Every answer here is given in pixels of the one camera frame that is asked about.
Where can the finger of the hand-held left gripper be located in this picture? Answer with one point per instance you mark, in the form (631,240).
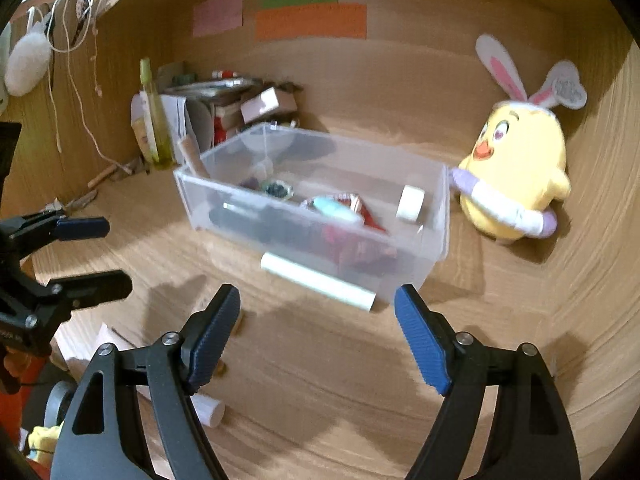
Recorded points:
(82,227)
(100,285)

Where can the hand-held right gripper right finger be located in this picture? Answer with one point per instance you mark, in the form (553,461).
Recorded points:
(420,340)

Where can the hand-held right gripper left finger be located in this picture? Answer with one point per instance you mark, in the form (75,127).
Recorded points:
(215,335)

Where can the mint green tube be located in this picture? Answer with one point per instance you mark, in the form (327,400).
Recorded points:
(315,280)

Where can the clear plastic storage bin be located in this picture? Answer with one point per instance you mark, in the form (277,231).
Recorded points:
(210,200)

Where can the white tape roll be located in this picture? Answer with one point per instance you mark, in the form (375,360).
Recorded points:
(410,202)

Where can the teal bottle with clear cap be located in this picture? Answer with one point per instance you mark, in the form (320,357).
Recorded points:
(332,207)

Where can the small metal tool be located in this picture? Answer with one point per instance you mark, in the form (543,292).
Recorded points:
(75,201)

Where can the wooden stick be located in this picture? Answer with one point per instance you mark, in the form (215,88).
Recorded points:
(102,175)

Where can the white cylinder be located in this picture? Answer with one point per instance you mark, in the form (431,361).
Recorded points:
(212,412)

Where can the grey round disc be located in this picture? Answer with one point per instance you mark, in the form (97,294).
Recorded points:
(57,405)

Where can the cream cosmetic tube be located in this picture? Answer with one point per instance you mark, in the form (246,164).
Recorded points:
(141,140)

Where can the small yellow toy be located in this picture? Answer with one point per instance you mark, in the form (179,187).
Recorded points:
(45,437)

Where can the yellow green liquid bottle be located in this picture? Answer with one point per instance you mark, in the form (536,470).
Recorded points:
(160,135)

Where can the red foil packet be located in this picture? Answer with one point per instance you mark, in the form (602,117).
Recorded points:
(372,222)

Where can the brown cardboard roll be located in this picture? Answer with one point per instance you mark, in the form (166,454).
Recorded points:
(192,157)

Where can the folded white paper leaflet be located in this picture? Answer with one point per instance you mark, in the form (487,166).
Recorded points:
(175,115)

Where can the red and white box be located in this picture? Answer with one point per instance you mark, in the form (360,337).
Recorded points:
(220,132)

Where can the white fluffy plush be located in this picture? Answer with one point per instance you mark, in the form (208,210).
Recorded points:
(27,65)

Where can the stack of foil packets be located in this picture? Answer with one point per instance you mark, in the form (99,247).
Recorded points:
(215,85)

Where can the yellow chick plush toy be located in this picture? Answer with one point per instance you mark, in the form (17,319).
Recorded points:
(520,170)

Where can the white cardboard box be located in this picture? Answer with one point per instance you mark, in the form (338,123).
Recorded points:
(260,104)

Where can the pink sticky note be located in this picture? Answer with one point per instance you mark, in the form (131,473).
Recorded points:
(217,12)

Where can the orange sticky note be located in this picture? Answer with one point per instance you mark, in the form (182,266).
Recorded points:
(310,22)

